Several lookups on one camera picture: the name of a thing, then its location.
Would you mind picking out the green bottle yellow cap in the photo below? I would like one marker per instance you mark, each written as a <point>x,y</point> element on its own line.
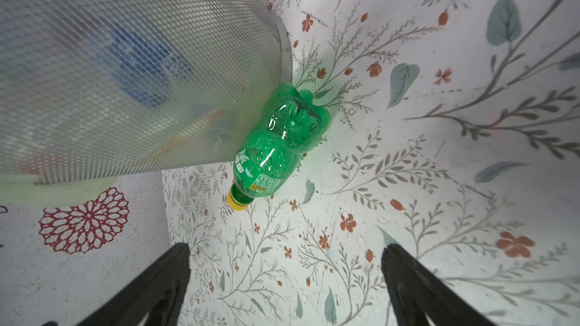
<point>290,126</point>

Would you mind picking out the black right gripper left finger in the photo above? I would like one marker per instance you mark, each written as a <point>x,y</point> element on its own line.
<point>155,297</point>

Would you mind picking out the grey bin with liner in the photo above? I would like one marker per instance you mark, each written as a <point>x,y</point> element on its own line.
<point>92,90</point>

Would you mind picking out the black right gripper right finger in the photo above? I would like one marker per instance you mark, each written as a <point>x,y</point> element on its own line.
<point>418,296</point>

